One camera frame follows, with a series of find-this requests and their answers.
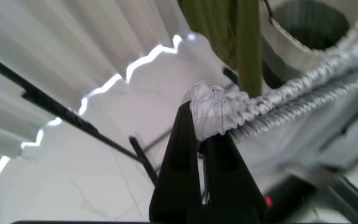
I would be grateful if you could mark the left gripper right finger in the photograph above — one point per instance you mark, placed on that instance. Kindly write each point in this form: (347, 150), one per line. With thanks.
(232, 186)

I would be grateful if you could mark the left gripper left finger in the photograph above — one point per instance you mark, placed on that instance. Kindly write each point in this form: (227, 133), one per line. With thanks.
(176, 180)

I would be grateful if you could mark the pale grey garment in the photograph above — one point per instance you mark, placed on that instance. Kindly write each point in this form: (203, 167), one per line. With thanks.
(216, 109)

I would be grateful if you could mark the green printed shirt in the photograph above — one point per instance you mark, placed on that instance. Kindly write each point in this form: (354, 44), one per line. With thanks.
(247, 46)

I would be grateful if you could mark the black clothes rack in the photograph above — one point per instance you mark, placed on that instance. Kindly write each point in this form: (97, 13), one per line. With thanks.
(57, 109)

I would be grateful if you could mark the white laundry basket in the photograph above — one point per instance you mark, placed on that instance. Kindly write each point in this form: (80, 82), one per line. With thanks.
(309, 25)

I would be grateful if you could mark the white curtain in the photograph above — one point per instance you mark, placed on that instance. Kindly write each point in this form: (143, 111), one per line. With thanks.
(73, 37)

